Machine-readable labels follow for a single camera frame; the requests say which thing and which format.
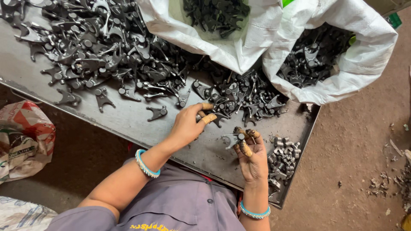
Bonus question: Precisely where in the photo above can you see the white sack with blue print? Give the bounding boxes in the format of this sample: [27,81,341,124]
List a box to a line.
[0,196,58,231]

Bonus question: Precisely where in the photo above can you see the blue beaded wrist bangle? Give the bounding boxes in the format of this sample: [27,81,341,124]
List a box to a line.
[239,200,272,220]
[135,148,161,179]

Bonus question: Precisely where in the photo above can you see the dark metal fork part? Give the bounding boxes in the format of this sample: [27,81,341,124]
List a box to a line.
[205,111,230,128]

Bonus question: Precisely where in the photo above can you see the grey metal tray table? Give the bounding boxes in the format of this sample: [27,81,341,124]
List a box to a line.
[0,0,322,210]

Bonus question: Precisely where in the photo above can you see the white woven sack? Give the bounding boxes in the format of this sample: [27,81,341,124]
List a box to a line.
[262,0,399,106]
[136,0,284,75]

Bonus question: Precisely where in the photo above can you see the dark metal parts inside sack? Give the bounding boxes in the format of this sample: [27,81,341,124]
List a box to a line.
[182,0,251,40]
[276,22,356,89]

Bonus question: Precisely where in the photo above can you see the heap of dark metal forks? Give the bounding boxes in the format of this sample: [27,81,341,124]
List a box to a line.
[0,0,289,128]

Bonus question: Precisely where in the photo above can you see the red and white printed bag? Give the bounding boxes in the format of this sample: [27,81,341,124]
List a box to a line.
[0,100,57,185]

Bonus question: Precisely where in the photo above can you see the green plastic crate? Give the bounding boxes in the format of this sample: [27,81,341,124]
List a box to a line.
[386,12,403,30]

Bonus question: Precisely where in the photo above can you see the pale grey metal fork part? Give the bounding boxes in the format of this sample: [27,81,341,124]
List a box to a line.
[221,132,246,151]

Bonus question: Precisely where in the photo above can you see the pile of sorted grey parts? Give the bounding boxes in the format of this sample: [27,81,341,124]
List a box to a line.
[267,136,302,203]

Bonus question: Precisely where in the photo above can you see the person's grey shirt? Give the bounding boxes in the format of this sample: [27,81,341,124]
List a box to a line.
[45,159,248,231]

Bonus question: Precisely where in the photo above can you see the person's right hand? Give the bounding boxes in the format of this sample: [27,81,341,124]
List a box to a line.
[233,126,270,187]

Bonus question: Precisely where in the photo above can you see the scatter of metal scrap bits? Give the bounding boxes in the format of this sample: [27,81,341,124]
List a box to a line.
[365,160,411,213]

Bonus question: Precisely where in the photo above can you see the blue beaded left wrist bangle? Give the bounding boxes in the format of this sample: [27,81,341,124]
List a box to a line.
[135,148,161,179]

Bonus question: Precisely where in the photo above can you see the blue beaded right wrist bangle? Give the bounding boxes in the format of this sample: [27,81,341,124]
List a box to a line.
[239,200,272,220]

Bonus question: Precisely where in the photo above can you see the person's left hand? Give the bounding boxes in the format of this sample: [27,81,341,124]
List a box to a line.
[167,103,218,149]

